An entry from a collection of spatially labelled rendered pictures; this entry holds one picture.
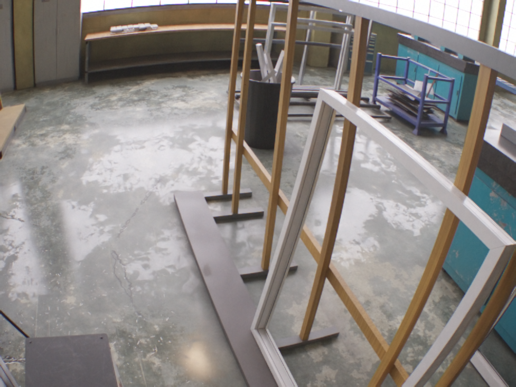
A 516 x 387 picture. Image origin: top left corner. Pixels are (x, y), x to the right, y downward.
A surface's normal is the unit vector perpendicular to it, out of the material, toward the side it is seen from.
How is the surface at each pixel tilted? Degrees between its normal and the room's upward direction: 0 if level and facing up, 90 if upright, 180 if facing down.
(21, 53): 90
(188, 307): 0
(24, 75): 90
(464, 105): 90
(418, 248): 0
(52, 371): 0
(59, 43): 90
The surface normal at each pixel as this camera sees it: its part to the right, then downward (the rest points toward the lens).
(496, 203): -0.95, 0.10
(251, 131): -0.51, 0.47
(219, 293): 0.08, -0.85
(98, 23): 0.32, 0.51
